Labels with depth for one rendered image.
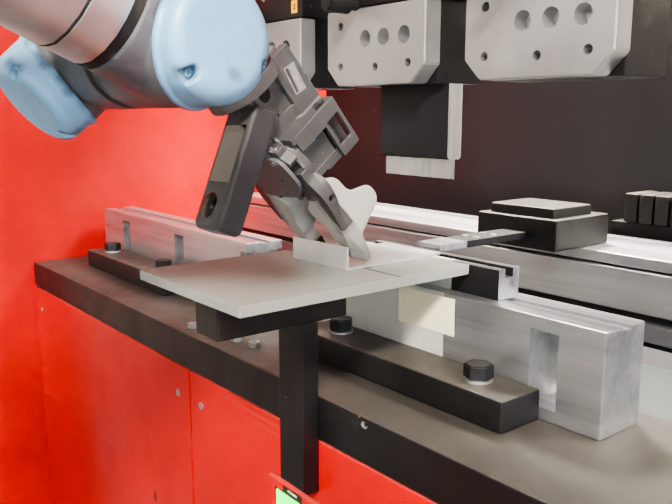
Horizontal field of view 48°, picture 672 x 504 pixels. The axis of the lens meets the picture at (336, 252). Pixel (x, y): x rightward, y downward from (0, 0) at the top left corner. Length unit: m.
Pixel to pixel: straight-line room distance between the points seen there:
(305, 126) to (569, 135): 0.70
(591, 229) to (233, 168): 0.49
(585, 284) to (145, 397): 0.61
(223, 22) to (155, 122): 1.13
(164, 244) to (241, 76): 0.83
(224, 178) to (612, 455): 0.39
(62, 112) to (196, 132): 1.07
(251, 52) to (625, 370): 0.42
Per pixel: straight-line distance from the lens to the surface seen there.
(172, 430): 1.06
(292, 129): 0.69
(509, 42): 0.68
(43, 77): 0.56
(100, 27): 0.44
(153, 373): 1.08
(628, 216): 1.10
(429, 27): 0.76
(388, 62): 0.79
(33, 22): 0.44
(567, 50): 0.65
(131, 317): 1.12
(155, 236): 1.30
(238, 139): 0.66
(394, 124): 0.83
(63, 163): 1.51
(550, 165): 1.33
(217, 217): 0.65
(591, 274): 0.96
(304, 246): 0.76
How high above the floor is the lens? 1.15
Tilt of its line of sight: 10 degrees down
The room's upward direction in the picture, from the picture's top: straight up
